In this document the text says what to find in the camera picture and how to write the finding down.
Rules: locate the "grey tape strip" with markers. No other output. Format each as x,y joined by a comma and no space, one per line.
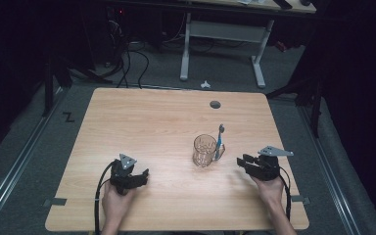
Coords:
301,198
56,202

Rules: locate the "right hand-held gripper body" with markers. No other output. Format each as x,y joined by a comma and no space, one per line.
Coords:
269,168

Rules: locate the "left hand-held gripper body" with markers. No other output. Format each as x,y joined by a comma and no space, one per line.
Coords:
122,178

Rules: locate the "blue grey toothbrush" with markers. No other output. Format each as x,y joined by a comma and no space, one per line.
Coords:
219,140

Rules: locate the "small white floor object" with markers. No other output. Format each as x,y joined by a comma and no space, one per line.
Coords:
205,85

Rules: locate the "person's left hand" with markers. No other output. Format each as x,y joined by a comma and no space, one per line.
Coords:
114,205

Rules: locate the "metal floor rail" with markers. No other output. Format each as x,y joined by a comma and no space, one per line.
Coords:
331,169
16,169

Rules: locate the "small red object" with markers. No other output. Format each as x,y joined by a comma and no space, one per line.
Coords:
281,46

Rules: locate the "white frame wooden desk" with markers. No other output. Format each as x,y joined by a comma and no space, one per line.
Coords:
228,32

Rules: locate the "person's right hand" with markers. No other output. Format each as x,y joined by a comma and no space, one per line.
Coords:
272,191

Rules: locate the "clear glass mug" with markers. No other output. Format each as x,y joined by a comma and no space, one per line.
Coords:
204,151

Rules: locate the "black metal stand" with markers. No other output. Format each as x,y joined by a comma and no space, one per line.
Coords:
316,107
48,88

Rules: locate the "grey round table grommet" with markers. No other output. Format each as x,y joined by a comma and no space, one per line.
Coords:
215,104

